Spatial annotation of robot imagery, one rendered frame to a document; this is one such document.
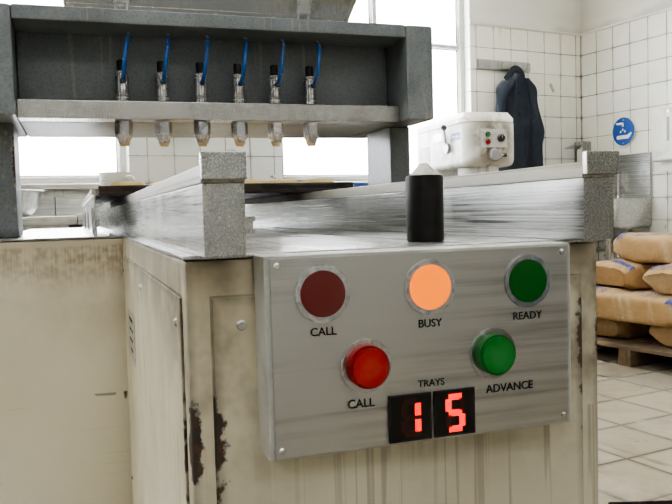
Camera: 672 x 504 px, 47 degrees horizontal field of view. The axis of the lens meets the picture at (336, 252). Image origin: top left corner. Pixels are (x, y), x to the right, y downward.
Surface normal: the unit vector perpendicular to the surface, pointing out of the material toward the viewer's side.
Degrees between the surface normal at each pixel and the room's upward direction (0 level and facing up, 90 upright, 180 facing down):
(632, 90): 90
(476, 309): 90
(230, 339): 90
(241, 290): 90
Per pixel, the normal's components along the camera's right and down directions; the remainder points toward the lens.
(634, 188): -0.89, 0.05
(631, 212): 0.46, 0.04
